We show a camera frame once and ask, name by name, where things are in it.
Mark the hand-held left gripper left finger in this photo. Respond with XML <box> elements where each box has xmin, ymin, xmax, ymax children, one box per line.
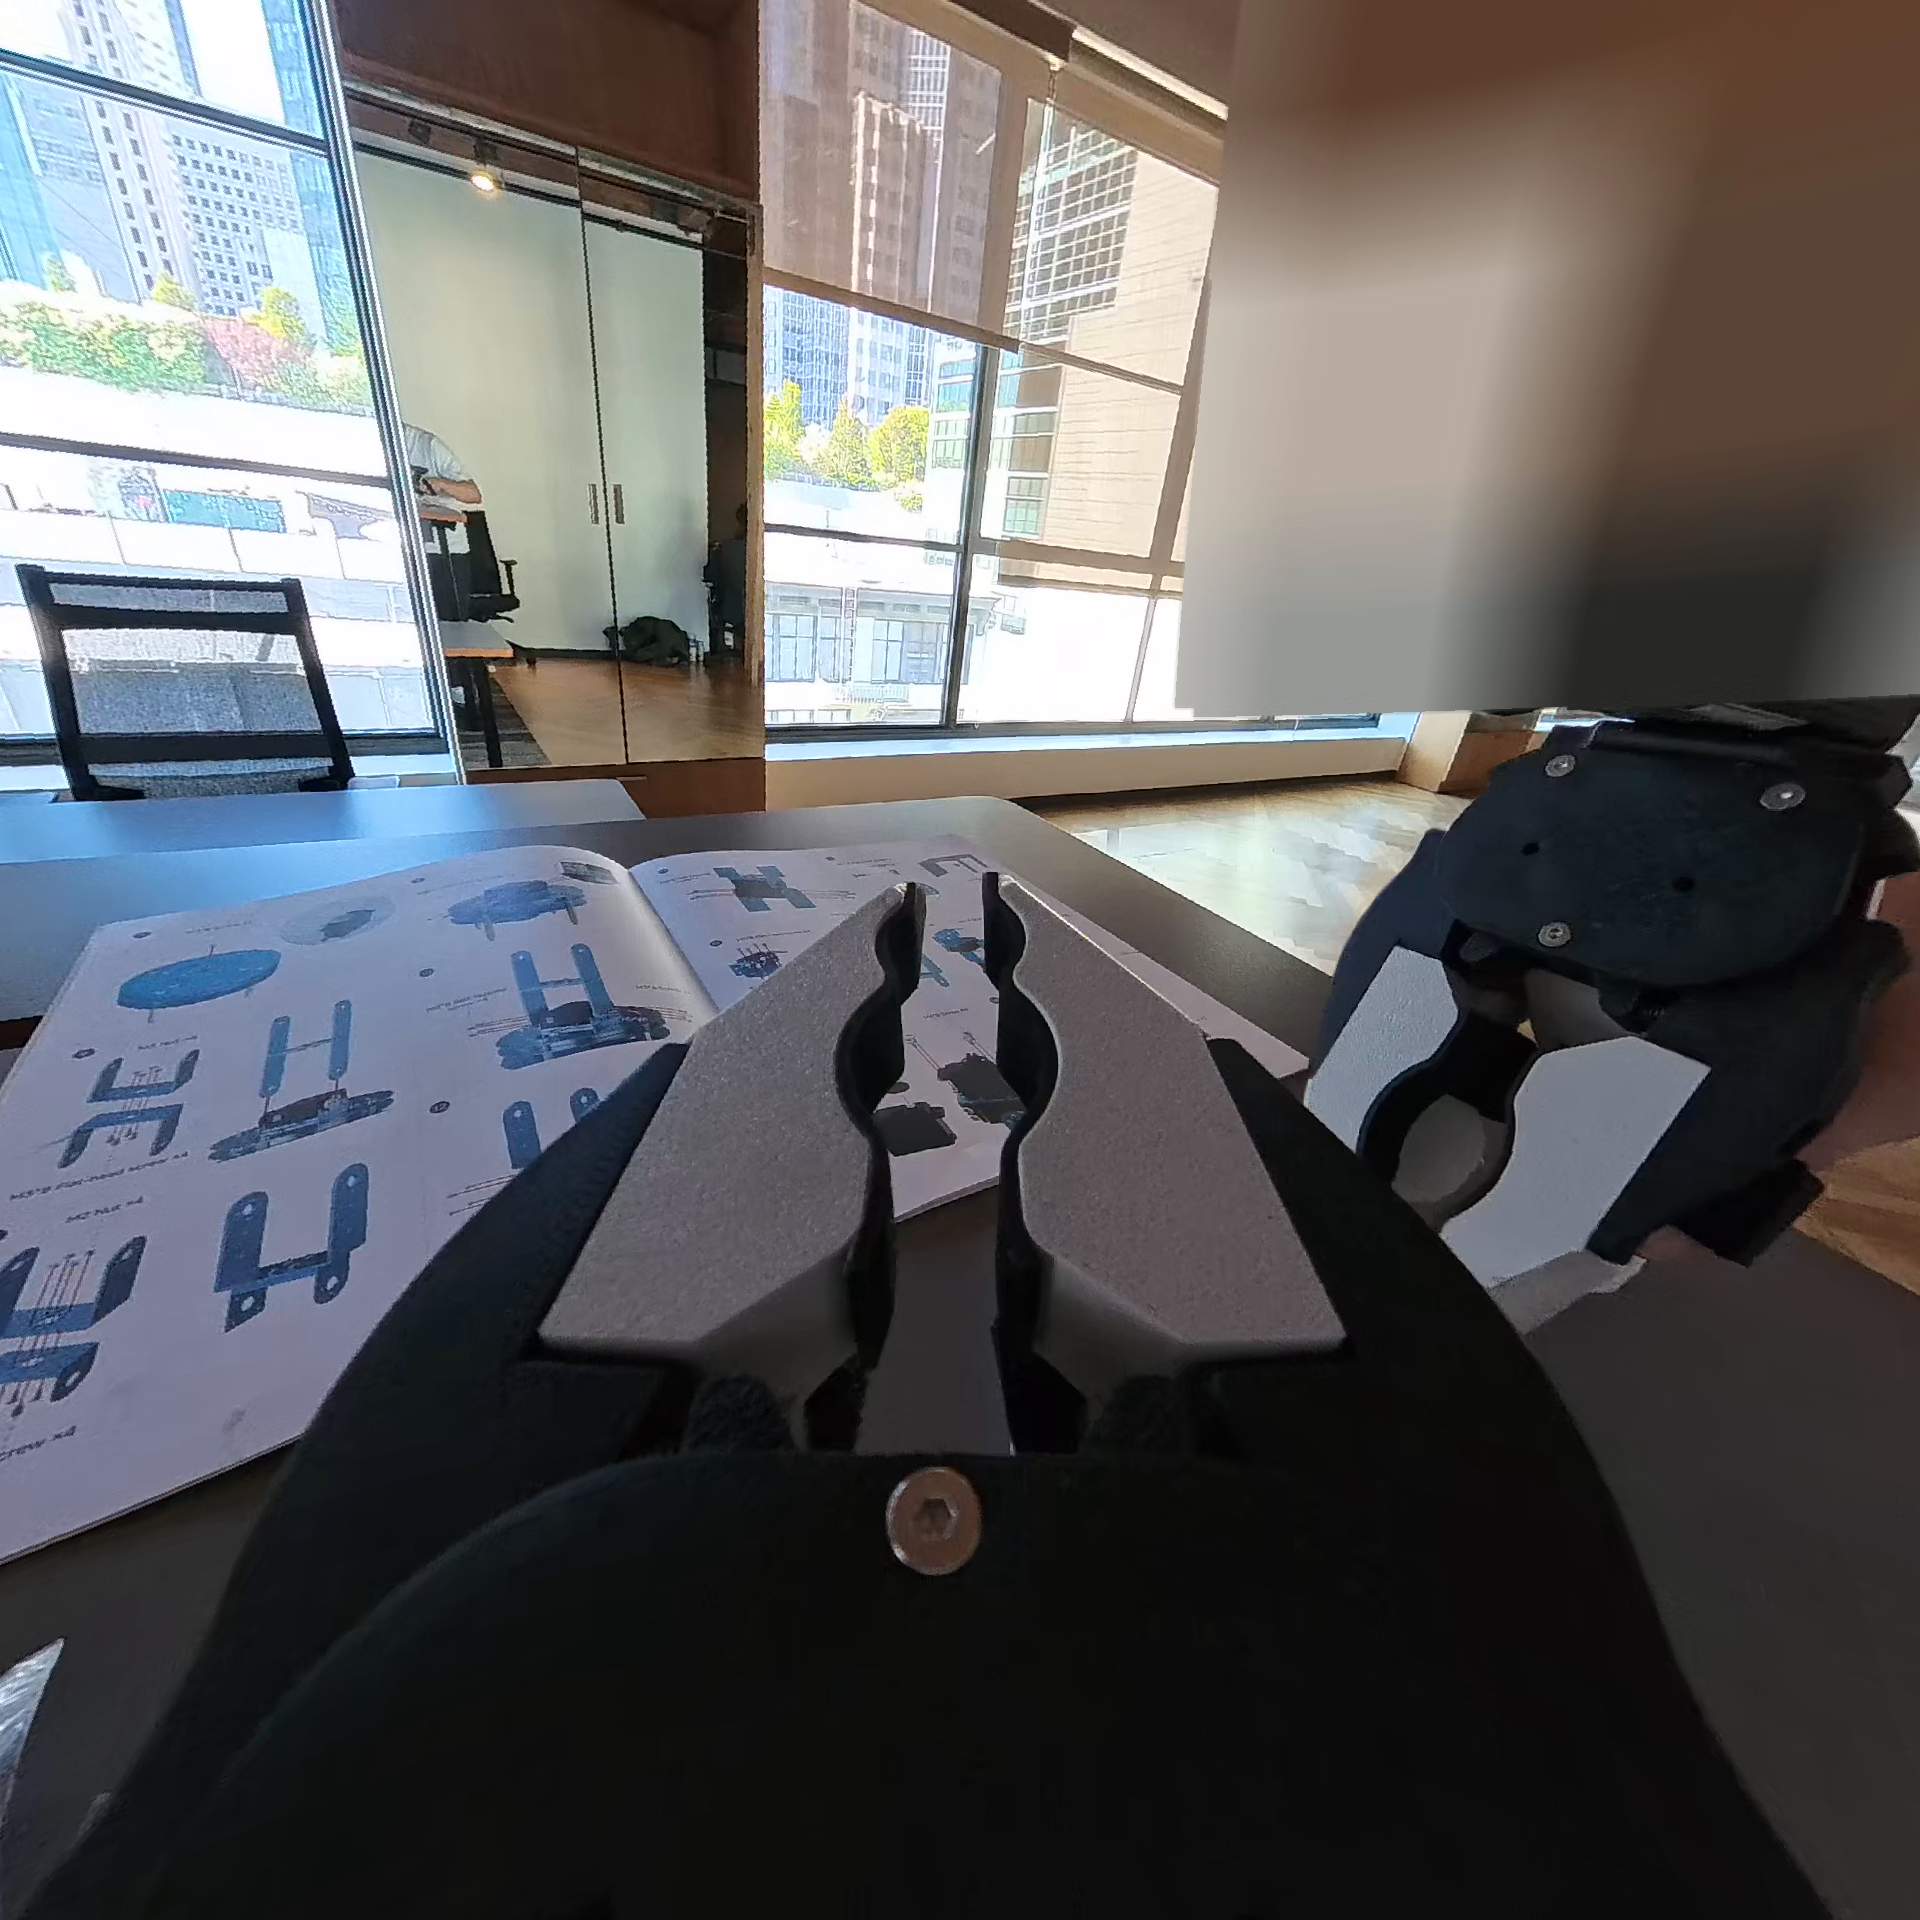
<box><xmin>534</xmin><ymin>883</ymin><xmax>923</xmax><ymax>1422</ymax></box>

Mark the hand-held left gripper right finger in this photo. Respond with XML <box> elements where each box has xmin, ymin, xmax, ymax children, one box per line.
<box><xmin>982</xmin><ymin>874</ymin><xmax>1352</xmax><ymax>1415</ymax></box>

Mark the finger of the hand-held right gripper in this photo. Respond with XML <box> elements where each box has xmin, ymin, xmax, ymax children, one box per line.
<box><xmin>1302</xmin><ymin>942</ymin><xmax>1488</xmax><ymax>1210</ymax></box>
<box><xmin>1402</xmin><ymin>1041</ymin><xmax>1714</xmax><ymax>1297</ymax></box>

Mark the dark desk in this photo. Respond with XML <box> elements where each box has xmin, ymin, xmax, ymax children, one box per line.
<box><xmin>0</xmin><ymin>779</ymin><xmax>1920</xmax><ymax>1920</ymax></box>

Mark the wooden office desk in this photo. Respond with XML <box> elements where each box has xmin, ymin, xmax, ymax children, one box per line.
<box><xmin>440</xmin><ymin>615</ymin><xmax>518</xmax><ymax>770</ymax></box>

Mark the person's right hand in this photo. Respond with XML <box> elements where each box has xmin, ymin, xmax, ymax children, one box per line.
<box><xmin>1808</xmin><ymin>874</ymin><xmax>1920</xmax><ymax>1192</ymax></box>

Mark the blue printed instruction manual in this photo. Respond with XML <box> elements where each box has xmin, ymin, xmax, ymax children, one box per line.
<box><xmin>0</xmin><ymin>834</ymin><xmax>1310</xmax><ymax>1567</ymax></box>

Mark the black office chair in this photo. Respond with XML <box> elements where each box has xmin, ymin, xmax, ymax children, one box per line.
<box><xmin>435</xmin><ymin>509</ymin><xmax>521</xmax><ymax>627</ymax></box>

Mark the large glass window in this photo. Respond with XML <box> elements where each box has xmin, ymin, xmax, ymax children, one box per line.
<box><xmin>0</xmin><ymin>0</ymin><xmax>456</xmax><ymax>752</ymax></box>
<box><xmin>761</xmin><ymin>0</ymin><xmax>1225</xmax><ymax>735</ymax></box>

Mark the glass door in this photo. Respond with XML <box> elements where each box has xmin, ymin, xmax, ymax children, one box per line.
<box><xmin>342</xmin><ymin>83</ymin><xmax>769</xmax><ymax>776</ymax></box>

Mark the beige roller blind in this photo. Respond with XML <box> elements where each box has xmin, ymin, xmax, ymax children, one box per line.
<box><xmin>761</xmin><ymin>0</ymin><xmax>1230</xmax><ymax>395</ymax></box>

